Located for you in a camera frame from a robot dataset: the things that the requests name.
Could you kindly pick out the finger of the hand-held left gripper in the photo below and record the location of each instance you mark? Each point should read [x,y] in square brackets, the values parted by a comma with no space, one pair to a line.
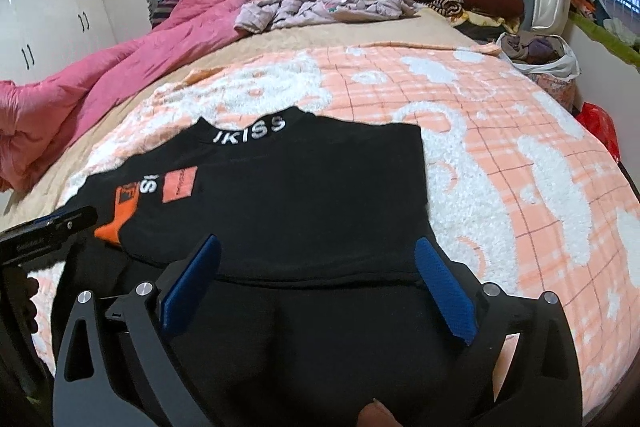
[75,217]

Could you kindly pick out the person's right hand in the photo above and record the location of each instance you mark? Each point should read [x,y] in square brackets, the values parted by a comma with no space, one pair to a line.
[377,414]

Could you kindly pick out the dark striped cloth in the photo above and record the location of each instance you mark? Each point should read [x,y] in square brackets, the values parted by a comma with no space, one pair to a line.
[165,9]

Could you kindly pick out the green window ledge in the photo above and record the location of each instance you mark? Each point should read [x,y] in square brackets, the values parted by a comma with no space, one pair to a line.
[610,39]

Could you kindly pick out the beige bed sheet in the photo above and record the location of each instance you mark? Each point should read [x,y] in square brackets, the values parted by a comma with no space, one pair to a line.
[350,34]

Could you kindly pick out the floral fabric bag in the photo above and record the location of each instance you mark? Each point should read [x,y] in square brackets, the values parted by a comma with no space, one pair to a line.
[560,92]

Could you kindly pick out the peach plaid fleece blanket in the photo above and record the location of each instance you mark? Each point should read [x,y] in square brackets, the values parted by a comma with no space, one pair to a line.
[500,187]

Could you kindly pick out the black printed shirt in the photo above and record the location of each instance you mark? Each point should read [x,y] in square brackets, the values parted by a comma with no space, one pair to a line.
[300,207]

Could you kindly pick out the white plastic bag of clothes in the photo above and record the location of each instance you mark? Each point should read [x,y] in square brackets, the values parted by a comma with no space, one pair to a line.
[540,52]

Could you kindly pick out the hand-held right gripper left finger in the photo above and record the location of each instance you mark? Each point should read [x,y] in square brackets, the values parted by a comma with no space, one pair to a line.
[192,287]

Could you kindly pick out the pink quilt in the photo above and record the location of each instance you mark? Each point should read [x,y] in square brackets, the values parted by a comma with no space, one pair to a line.
[100,87]

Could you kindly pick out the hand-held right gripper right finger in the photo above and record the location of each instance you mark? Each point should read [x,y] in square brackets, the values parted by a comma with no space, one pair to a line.
[445,292]

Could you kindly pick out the black cloth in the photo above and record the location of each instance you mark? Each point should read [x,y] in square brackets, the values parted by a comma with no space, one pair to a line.
[300,347]

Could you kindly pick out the pile of lilac clothes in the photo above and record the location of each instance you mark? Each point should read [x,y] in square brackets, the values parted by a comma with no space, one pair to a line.
[310,7]

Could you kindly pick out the red plastic bag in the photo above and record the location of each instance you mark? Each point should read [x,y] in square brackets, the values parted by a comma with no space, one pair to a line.
[600,127]

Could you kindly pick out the person's left hand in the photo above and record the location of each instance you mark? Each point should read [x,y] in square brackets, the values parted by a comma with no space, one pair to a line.
[31,304]

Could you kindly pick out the colourful clothes on ledge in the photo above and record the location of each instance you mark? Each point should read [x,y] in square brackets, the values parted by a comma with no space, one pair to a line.
[610,7]

